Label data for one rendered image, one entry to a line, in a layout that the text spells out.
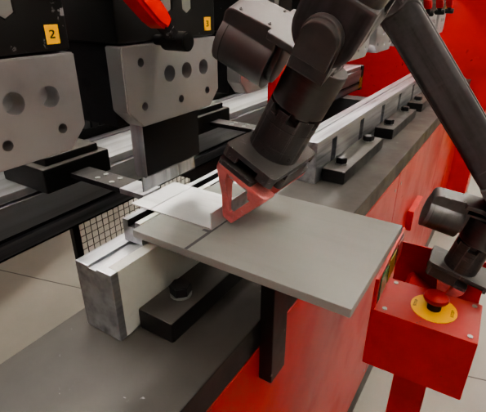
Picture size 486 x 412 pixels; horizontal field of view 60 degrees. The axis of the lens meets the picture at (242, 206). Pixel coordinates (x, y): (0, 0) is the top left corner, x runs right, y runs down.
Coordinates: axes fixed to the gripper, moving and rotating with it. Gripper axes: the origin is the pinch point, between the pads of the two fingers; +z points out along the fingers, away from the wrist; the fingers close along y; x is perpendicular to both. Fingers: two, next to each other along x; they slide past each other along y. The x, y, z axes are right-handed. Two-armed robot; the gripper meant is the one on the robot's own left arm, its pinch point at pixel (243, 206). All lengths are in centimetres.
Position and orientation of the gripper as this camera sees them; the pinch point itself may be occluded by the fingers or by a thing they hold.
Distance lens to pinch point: 51.5
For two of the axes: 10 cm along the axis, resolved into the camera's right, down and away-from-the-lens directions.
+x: 7.5, 6.2, -2.4
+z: -3.8, 6.9, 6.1
